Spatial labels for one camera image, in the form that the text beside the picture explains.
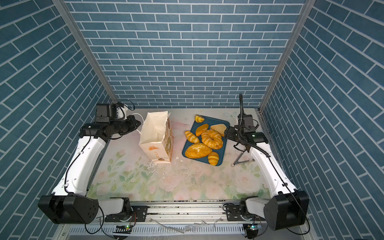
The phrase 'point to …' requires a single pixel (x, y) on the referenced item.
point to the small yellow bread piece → (199, 118)
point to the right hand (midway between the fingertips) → (228, 130)
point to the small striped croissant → (213, 158)
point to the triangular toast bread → (220, 128)
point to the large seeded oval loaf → (197, 150)
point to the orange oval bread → (201, 129)
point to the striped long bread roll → (191, 137)
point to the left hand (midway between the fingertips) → (141, 121)
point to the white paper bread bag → (156, 138)
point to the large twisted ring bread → (212, 139)
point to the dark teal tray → (210, 122)
